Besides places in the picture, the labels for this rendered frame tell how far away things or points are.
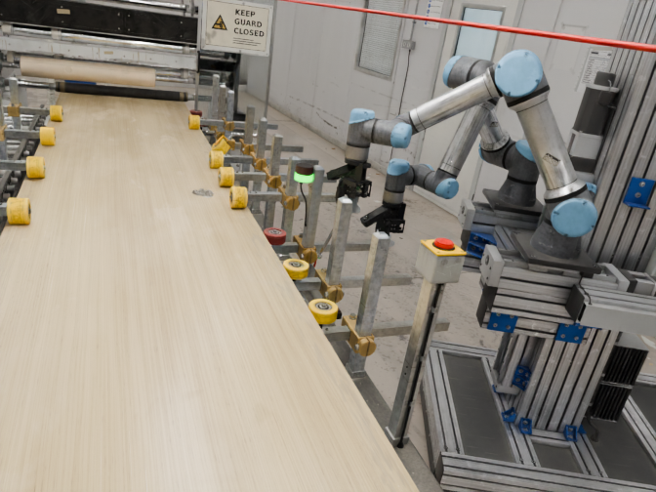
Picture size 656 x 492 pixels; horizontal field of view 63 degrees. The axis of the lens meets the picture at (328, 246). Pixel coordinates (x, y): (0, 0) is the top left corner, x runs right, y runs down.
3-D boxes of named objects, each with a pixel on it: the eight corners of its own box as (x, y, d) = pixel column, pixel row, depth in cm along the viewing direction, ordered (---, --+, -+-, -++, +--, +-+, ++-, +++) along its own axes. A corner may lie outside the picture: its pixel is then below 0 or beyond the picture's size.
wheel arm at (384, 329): (441, 327, 166) (444, 315, 164) (447, 333, 163) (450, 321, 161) (308, 339, 150) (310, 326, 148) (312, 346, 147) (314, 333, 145)
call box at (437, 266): (440, 270, 118) (448, 238, 115) (458, 286, 112) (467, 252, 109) (413, 271, 116) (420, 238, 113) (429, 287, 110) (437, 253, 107)
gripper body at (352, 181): (352, 201, 169) (358, 164, 164) (335, 193, 175) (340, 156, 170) (370, 198, 174) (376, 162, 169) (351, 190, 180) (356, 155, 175)
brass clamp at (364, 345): (357, 328, 159) (359, 313, 157) (376, 355, 147) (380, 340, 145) (338, 330, 156) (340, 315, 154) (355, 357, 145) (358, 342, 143)
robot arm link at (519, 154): (525, 182, 205) (535, 147, 200) (498, 171, 215) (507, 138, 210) (544, 181, 212) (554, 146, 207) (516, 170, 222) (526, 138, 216)
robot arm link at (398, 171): (416, 163, 191) (398, 164, 187) (410, 192, 196) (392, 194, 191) (402, 157, 197) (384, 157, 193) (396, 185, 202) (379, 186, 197)
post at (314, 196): (304, 290, 198) (321, 164, 179) (307, 295, 195) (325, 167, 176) (295, 290, 197) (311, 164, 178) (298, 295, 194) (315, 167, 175)
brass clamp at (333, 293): (329, 282, 179) (331, 268, 177) (344, 303, 167) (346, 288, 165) (311, 282, 177) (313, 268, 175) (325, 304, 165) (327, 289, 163)
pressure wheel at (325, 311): (310, 329, 154) (315, 294, 149) (336, 338, 151) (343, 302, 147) (299, 343, 147) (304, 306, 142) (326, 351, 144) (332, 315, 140)
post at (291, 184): (284, 268, 221) (298, 155, 202) (286, 272, 218) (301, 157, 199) (276, 269, 220) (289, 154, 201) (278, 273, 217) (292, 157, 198)
